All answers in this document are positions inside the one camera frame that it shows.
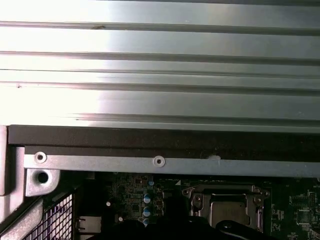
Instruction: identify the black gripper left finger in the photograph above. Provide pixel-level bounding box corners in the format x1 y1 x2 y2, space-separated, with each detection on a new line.
94 196 178 240

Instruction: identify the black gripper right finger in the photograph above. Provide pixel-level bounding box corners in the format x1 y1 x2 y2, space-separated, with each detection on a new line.
176 196 316 240

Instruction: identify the metal socket cover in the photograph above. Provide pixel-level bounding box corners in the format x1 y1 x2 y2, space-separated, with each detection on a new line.
189 184 264 233

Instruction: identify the CPU socket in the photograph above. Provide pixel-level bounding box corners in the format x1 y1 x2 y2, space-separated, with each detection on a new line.
181 183 271 235

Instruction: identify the black PC case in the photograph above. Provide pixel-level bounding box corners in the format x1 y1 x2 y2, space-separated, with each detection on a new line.
0 124 320 240

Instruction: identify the green motherboard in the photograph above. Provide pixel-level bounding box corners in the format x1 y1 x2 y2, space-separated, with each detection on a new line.
74 171 320 240

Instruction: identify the grey case release latch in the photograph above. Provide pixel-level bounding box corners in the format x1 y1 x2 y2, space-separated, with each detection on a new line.
0 124 26 213

